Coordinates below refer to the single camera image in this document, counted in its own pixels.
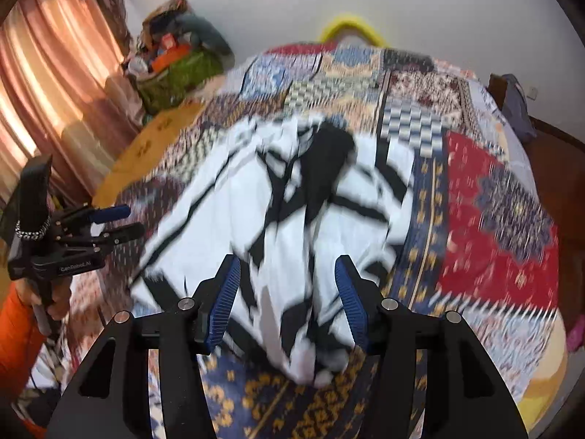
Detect black and white patterned shirt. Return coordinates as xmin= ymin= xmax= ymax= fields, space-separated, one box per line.
xmin=130 ymin=115 xmax=415 ymax=387

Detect orange sleeved left forearm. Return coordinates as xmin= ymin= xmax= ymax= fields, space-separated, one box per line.
xmin=0 ymin=285 xmax=46 ymax=403

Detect person's left hand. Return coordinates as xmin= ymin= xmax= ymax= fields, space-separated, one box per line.
xmin=15 ymin=275 xmax=75 ymax=321

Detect pink orange window curtain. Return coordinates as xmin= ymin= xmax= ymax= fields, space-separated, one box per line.
xmin=1 ymin=0 xmax=144 ymax=201

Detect green patterned storage bag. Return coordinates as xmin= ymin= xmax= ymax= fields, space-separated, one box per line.
xmin=136 ymin=50 xmax=223 ymax=115

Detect orange box on pile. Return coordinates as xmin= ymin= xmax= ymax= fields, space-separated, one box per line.
xmin=151 ymin=45 xmax=191 ymax=72

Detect brown bag on pile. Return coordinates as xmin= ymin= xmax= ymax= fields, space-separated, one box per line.
xmin=142 ymin=0 xmax=190 ymax=34

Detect grey green plush toy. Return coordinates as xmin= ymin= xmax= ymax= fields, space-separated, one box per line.
xmin=177 ymin=13 xmax=233 ymax=57

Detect grey blue bag on floor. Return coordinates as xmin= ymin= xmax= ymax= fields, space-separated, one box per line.
xmin=501 ymin=74 xmax=537 ymax=144

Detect yellow curved foam tube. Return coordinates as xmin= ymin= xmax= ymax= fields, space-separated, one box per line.
xmin=318 ymin=13 xmax=389 ymax=48

